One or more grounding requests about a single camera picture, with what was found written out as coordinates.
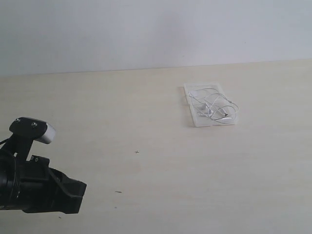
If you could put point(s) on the clear plastic storage case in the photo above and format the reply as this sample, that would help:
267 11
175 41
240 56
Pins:
200 121

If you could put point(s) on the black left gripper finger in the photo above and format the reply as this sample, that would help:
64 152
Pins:
70 186

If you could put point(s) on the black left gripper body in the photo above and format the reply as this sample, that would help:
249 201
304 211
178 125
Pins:
35 191

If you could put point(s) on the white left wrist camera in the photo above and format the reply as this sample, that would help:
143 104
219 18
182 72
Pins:
34 129

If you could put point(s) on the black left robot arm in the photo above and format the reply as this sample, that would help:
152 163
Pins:
14 151

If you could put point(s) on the white wired earphones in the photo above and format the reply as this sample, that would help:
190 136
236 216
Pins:
212 105

